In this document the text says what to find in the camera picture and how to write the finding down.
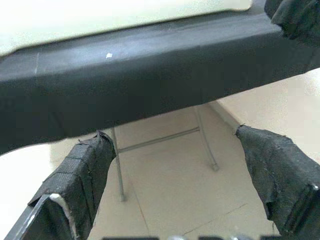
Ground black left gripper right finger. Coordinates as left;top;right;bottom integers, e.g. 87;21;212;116
236;124;320;236

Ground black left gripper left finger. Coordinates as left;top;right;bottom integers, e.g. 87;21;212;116
4;129;117;240

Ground black tablecloth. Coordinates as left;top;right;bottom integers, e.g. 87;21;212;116
0;12;320;156

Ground white plastic table top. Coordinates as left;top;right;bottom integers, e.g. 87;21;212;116
0;0;253;57

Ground grey metal table frame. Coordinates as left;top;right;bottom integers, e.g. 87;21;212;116
111;104;221;202

